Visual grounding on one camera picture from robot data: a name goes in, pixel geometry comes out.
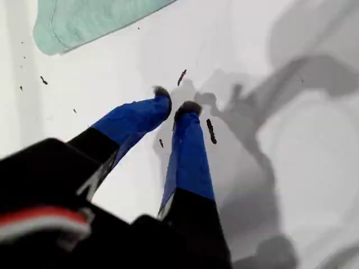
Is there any pale green T-shirt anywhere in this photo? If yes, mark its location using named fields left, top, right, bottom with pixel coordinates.
left=32, top=0, right=180, bottom=57

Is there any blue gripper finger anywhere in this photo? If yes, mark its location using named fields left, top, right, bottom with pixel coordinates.
left=67, top=85, right=173, bottom=197
left=157, top=100, right=225, bottom=234

